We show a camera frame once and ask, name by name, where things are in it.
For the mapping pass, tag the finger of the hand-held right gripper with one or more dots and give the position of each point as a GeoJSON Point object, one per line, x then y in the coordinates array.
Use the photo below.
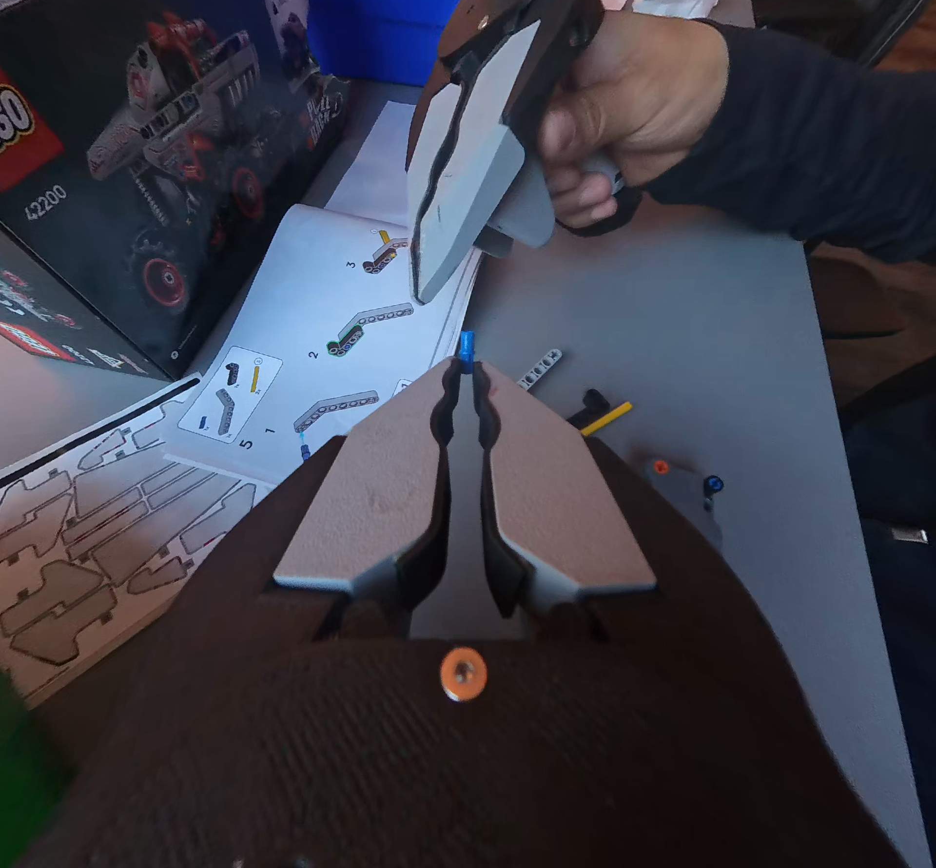
{"type": "Point", "coordinates": [475, 181]}
{"type": "Point", "coordinates": [433, 137]}

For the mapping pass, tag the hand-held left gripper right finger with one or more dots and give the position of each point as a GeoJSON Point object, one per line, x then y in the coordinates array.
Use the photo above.
{"type": "Point", "coordinates": [563, 502]}

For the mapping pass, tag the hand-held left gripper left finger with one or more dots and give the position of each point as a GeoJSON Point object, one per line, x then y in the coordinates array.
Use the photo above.
{"type": "Point", "coordinates": [365, 495]}

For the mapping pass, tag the grey lego beam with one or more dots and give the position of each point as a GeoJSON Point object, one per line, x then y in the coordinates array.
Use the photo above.
{"type": "Point", "coordinates": [540, 369]}

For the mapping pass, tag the blue lego pin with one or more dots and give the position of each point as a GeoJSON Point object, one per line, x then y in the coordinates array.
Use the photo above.
{"type": "Point", "coordinates": [468, 345]}

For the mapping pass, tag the person's right forearm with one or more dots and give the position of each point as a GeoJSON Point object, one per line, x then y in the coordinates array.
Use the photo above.
{"type": "Point", "coordinates": [804, 151]}

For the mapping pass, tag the yellow lego axle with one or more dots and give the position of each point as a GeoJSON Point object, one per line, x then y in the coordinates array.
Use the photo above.
{"type": "Point", "coordinates": [607, 418]}

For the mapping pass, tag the black angled lego beam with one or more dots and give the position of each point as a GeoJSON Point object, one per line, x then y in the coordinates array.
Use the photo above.
{"type": "Point", "coordinates": [596, 399]}

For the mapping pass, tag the grey lego motor block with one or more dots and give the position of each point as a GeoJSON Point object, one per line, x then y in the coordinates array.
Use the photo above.
{"type": "Point", "coordinates": [687, 506]}

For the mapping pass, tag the dark lego set box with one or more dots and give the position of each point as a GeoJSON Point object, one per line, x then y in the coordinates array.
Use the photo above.
{"type": "Point", "coordinates": [183, 151]}

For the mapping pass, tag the person's right hand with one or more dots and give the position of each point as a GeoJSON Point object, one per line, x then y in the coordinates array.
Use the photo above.
{"type": "Point", "coordinates": [643, 100]}

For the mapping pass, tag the blue plastic bin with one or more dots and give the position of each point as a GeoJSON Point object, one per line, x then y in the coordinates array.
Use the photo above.
{"type": "Point", "coordinates": [380, 5]}

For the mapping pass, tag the white instruction booklet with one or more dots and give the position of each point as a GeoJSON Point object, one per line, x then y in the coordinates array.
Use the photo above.
{"type": "Point", "coordinates": [307, 276]}

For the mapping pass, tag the white sticker sheet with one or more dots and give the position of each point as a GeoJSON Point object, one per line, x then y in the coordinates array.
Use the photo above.
{"type": "Point", "coordinates": [110, 517]}

